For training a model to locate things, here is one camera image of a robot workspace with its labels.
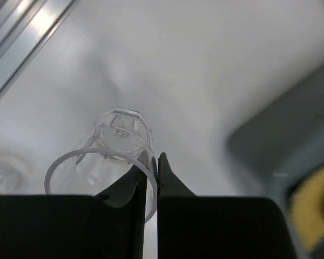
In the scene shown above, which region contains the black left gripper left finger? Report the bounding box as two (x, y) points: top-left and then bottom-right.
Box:
(0, 166), (147, 258)

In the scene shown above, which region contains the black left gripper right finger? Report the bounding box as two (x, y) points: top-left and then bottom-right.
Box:
(157, 153), (297, 258)

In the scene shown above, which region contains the clear glass cup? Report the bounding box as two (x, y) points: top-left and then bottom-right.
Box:
(0, 154), (26, 195)
(44, 108), (157, 222)

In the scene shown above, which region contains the woven bamboo mat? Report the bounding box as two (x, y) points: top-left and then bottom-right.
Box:
(289, 167), (324, 251)

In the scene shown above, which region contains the grey plastic bin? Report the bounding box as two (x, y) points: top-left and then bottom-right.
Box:
(226, 63), (324, 258)

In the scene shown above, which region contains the aluminium table edge rail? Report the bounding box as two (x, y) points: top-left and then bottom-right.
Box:
(0, 1), (74, 93)

